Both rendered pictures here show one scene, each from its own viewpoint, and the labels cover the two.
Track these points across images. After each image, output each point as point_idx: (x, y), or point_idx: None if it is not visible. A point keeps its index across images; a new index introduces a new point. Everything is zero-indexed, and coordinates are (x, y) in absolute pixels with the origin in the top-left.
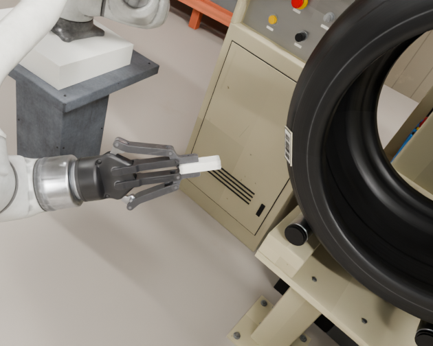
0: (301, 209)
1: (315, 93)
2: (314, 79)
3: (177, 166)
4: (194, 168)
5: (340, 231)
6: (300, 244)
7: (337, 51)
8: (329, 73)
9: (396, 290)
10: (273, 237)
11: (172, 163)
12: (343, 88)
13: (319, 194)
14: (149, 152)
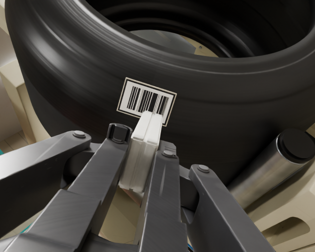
0: (248, 123)
1: (81, 32)
2: (64, 30)
3: (129, 131)
4: (148, 129)
5: (266, 55)
6: (309, 137)
7: (43, 2)
8: (63, 13)
9: None
10: (313, 183)
11: (113, 144)
12: (86, 2)
13: (217, 62)
14: (37, 156)
